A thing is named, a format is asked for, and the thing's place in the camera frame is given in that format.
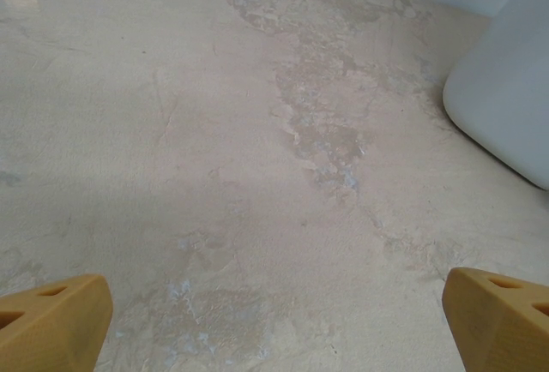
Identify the translucent white plastic bin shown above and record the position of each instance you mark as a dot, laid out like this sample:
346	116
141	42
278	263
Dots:
506	89

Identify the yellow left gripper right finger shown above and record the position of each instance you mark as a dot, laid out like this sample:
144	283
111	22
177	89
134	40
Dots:
497	329

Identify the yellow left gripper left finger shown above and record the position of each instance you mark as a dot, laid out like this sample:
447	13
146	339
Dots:
51	333

